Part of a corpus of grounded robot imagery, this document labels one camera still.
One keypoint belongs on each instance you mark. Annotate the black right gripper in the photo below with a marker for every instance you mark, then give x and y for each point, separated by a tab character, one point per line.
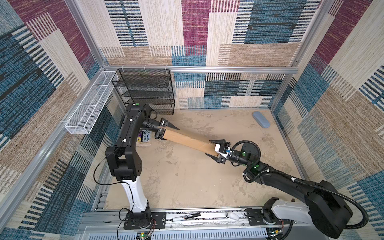
217	159

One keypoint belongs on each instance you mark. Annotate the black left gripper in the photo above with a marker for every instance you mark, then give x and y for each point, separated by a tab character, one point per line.
160	134

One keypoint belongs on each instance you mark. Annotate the brown cardboard box sheet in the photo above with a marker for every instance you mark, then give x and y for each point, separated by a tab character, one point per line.
190	140

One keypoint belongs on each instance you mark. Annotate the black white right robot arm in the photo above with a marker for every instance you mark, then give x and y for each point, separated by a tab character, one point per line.
328	211

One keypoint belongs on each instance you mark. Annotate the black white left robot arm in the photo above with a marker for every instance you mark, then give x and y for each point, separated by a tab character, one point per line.
126	165

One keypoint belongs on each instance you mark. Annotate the colourful paperback book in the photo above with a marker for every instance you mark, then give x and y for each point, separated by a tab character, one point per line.
144	138

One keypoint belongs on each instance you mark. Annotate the blue-grey glasses case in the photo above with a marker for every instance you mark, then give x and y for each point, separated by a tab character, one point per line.
261	119

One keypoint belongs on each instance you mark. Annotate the small white plastic piece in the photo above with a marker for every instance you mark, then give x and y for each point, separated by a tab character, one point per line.
232	216

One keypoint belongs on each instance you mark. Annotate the black white marker pen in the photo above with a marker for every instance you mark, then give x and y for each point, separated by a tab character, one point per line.
186	217

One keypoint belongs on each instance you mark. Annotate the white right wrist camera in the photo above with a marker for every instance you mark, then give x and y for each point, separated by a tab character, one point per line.
225	151

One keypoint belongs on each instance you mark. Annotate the black wire shelf rack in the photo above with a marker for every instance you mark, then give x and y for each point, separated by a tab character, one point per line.
148	86

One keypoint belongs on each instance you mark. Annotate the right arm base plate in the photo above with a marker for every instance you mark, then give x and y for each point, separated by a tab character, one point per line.
257	218

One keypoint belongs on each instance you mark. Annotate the white wire mesh basket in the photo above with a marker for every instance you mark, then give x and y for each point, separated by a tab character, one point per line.
86	114

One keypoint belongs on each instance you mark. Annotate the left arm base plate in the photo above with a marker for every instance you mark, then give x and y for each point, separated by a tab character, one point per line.
157	220

